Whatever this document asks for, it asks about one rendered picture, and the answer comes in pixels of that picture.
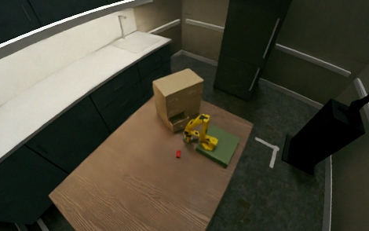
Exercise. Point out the tan wooden chest of drawers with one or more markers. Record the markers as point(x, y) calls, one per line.
point(170, 85)

